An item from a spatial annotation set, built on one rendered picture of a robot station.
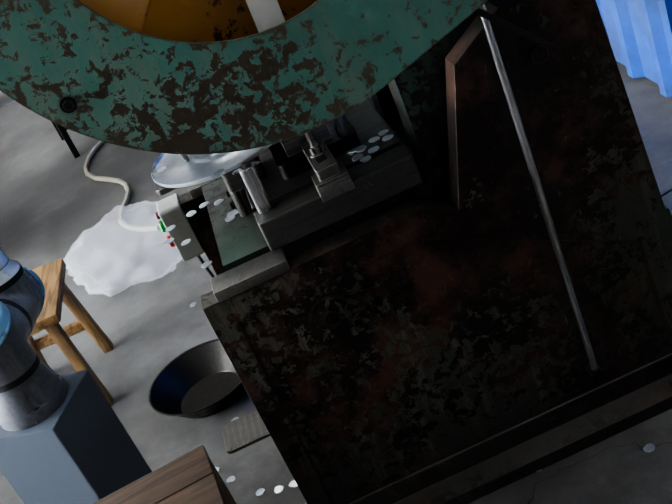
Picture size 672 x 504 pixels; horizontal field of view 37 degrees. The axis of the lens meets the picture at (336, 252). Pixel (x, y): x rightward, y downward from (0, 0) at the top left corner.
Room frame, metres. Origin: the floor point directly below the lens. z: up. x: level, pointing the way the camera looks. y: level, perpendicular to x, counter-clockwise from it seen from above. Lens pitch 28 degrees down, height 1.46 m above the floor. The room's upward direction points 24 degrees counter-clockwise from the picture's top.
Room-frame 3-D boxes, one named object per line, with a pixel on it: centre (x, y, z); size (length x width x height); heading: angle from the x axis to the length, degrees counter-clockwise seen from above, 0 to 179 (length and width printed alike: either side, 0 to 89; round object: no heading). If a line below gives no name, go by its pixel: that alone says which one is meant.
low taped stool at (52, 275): (2.58, 0.86, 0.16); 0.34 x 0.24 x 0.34; 0
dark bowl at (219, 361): (2.25, 0.45, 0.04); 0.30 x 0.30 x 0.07
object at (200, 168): (1.83, 0.12, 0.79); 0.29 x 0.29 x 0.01
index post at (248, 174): (1.65, 0.08, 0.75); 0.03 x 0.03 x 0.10; 2
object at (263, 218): (1.83, -0.04, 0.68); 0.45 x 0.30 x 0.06; 2
